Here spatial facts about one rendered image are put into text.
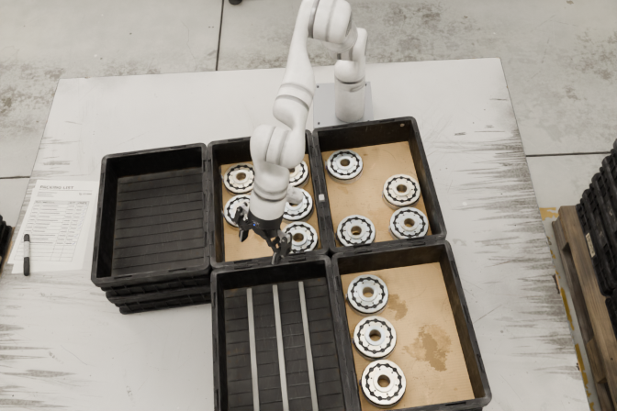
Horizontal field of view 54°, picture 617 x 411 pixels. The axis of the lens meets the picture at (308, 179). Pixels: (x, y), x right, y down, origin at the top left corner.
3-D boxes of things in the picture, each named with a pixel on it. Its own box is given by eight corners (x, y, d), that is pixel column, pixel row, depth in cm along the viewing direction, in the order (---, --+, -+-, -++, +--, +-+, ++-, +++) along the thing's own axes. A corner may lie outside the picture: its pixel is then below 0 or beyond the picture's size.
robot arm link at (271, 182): (240, 194, 120) (282, 205, 120) (247, 135, 110) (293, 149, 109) (250, 171, 125) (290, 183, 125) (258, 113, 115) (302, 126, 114)
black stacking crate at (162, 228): (116, 178, 180) (103, 156, 171) (214, 165, 181) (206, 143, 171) (106, 302, 159) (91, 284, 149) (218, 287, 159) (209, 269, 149)
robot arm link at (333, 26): (354, -3, 120) (362, 18, 145) (308, -12, 122) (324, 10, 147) (343, 43, 122) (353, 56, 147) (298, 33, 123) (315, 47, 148)
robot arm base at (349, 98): (333, 101, 194) (332, 63, 179) (362, 99, 193) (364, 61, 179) (336, 123, 188) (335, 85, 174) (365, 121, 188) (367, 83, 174)
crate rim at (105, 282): (104, 160, 172) (101, 154, 170) (207, 146, 173) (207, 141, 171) (93, 288, 150) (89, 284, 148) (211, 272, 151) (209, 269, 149)
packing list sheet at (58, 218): (31, 180, 195) (30, 179, 195) (101, 177, 194) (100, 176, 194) (5, 273, 177) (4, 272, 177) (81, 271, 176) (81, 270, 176)
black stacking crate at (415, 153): (314, 152, 181) (311, 129, 172) (410, 140, 182) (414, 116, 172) (331, 272, 159) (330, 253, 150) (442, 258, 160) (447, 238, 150)
